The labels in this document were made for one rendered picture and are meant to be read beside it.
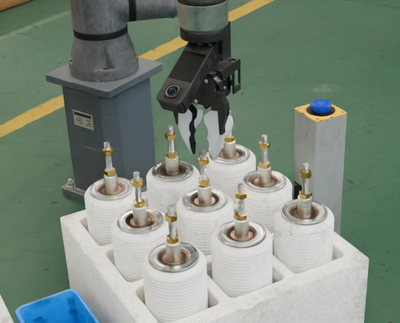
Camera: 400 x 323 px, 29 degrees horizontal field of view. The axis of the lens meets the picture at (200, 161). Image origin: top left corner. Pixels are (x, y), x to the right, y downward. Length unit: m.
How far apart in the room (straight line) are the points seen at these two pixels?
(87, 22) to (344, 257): 0.73
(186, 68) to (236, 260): 0.30
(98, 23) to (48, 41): 1.24
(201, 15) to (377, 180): 0.86
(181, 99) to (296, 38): 1.68
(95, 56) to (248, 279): 0.66
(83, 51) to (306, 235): 0.68
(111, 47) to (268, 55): 1.04
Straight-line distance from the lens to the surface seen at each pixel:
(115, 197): 1.32
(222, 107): 1.19
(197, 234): 1.28
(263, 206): 1.32
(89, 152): 1.75
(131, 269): 1.26
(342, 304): 1.32
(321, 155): 1.46
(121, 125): 1.69
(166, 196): 1.37
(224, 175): 1.41
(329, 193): 1.52
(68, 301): 1.36
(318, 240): 1.25
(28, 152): 2.07
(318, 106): 1.44
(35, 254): 1.66
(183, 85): 1.13
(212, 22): 1.15
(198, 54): 1.16
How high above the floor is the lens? 0.93
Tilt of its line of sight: 28 degrees down
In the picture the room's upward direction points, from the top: 2 degrees counter-clockwise
